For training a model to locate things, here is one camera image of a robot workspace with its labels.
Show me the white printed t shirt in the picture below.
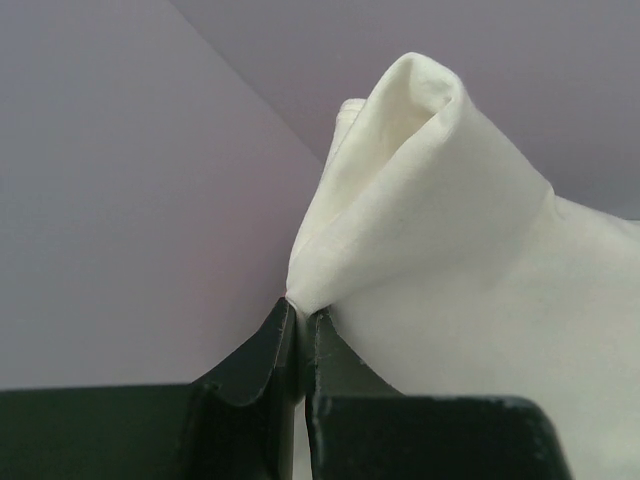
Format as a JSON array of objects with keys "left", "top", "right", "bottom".
[{"left": 286, "top": 53, "right": 639, "bottom": 479}]

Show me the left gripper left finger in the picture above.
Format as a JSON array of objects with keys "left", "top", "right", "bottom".
[{"left": 1, "top": 300, "right": 296, "bottom": 479}]

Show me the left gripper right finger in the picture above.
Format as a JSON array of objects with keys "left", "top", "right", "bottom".
[{"left": 305, "top": 310, "right": 572, "bottom": 480}]

